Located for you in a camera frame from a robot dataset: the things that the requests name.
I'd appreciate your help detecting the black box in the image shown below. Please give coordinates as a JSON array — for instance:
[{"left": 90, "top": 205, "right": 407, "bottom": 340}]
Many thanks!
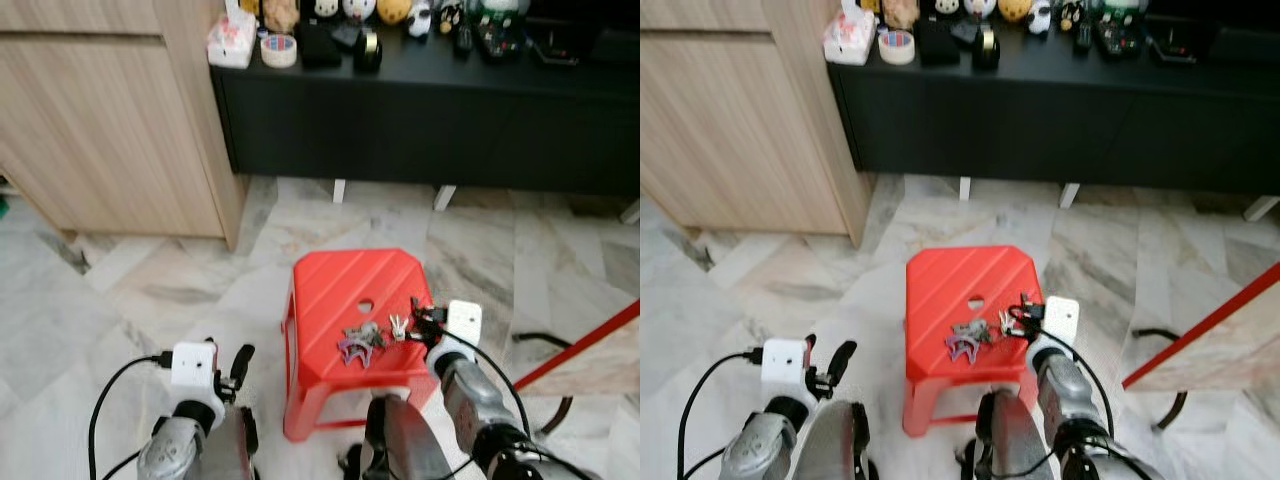
[
  {"left": 916, "top": 17, "right": 962, "bottom": 67},
  {"left": 297, "top": 21, "right": 344, "bottom": 70}
]

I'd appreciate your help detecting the white pink tissue pack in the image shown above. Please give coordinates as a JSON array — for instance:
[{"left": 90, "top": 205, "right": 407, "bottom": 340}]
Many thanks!
[
  {"left": 206, "top": 6, "right": 259, "bottom": 70},
  {"left": 822, "top": 5, "right": 877, "bottom": 67}
]

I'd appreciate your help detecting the black flat device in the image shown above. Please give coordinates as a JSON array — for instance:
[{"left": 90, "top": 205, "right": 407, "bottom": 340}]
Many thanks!
[
  {"left": 1149, "top": 17, "right": 1200, "bottom": 66},
  {"left": 527, "top": 19, "right": 582, "bottom": 69}
]

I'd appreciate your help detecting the black floor cable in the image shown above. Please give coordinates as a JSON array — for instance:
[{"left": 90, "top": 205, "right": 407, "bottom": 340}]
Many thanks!
[
  {"left": 511, "top": 330, "right": 579, "bottom": 438},
  {"left": 1131, "top": 326, "right": 1191, "bottom": 433}
]

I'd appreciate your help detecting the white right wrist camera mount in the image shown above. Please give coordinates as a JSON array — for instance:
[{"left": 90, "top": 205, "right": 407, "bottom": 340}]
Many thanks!
[
  {"left": 1038, "top": 295, "right": 1082, "bottom": 348},
  {"left": 438, "top": 299, "right": 484, "bottom": 353}
]

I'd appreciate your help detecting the black device with buttons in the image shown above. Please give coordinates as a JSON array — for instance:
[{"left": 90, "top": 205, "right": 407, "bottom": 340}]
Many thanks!
[
  {"left": 474, "top": 19, "right": 522, "bottom": 64},
  {"left": 1094, "top": 17, "right": 1142, "bottom": 60}
]

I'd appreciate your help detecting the red plastic stool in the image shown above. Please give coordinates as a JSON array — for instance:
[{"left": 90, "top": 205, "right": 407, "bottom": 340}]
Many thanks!
[
  {"left": 281, "top": 247, "right": 442, "bottom": 444},
  {"left": 902, "top": 244, "right": 1047, "bottom": 439}
]

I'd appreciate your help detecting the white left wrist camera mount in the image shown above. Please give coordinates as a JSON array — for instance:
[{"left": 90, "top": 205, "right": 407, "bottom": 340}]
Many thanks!
[
  {"left": 169, "top": 341, "right": 220, "bottom": 407},
  {"left": 759, "top": 337, "right": 812, "bottom": 407}
]

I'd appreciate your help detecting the black low console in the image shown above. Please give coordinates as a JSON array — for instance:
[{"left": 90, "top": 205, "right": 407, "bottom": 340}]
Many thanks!
[
  {"left": 827, "top": 0, "right": 1280, "bottom": 223},
  {"left": 209, "top": 0, "right": 641, "bottom": 224}
]

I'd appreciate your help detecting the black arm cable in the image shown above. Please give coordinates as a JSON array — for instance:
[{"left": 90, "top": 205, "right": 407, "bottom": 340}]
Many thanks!
[
  {"left": 677, "top": 348, "right": 767, "bottom": 480},
  {"left": 87, "top": 351, "right": 177, "bottom": 480},
  {"left": 1044, "top": 330, "right": 1123, "bottom": 441},
  {"left": 444, "top": 334, "right": 537, "bottom": 443}
]

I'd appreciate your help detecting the light wooden cabinet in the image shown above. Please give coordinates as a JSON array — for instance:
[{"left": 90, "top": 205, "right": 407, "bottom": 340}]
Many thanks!
[
  {"left": 0, "top": 0, "right": 249, "bottom": 252},
  {"left": 640, "top": 0, "right": 874, "bottom": 250}
]

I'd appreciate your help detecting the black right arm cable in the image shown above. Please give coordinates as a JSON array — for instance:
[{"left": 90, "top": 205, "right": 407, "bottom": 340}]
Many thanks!
[
  {"left": 1044, "top": 330, "right": 1123, "bottom": 441},
  {"left": 444, "top": 334, "right": 537, "bottom": 443}
]

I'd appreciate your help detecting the white tape roll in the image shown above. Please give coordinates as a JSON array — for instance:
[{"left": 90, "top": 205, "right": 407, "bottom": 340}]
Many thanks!
[
  {"left": 259, "top": 34, "right": 300, "bottom": 69},
  {"left": 877, "top": 29, "right": 917, "bottom": 66}
]

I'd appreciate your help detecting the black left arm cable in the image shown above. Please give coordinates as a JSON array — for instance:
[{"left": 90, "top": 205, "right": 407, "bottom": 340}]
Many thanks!
[
  {"left": 87, "top": 351, "right": 177, "bottom": 480},
  {"left": 677, "top": 348, "right": 767, "bottom": 480}
]

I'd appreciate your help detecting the brown plush toy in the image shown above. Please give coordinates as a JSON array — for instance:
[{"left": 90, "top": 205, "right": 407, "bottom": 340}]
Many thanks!
[
  {"left": 881, "top": 0, "right": 920, "bottom": 32},
  {"left": 261, "top": 0, "right": 302, "bottom": 34}
]

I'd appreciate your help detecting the black round tape dispenser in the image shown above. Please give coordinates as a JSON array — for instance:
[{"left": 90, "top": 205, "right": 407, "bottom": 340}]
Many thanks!
[
  {"left": 971, "top": 24, "right": 1002, "bottom": 72},
  {"left": 351, "top": 27, "right": 384, "bottom": 74}
]

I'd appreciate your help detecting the key bunch with purple charm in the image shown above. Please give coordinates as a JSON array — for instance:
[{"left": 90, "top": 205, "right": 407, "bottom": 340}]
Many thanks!
[
  {"left": 336, "top": 314, "right": 412, "bottom": 370},
  {"left": 944, "top": 311, "right": 1023, "bottom": 365}
]

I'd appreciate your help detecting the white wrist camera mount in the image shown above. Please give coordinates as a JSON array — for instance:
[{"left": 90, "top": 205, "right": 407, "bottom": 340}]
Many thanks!
[
  {"left": 759, "top": 337, "right": 812, "bottom": 407},
  {"left": 1038, "top": 295, "right": 1082, "bottom": 348},
  {"left": 169, "top": 341, "right": 220, "bottom": 407},
  {"left": 438, "top": 299, "right": 484, "bottom": 353}
]

